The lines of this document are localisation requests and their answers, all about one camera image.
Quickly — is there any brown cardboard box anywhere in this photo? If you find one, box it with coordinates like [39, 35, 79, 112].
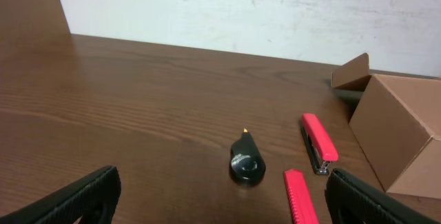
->
[331, 53, 440, 198]

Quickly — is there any black correction tape dispenser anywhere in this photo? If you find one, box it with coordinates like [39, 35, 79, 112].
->
[229, 128, 266, 187]

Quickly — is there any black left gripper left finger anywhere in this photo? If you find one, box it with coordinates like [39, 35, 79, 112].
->
[1, 165, 121, 224]

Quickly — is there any red utility knife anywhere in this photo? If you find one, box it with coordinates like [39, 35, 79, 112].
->
[284, 170, 319, 224]

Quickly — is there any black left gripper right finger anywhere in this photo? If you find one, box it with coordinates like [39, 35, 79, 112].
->
[325, 169, 438, 224]

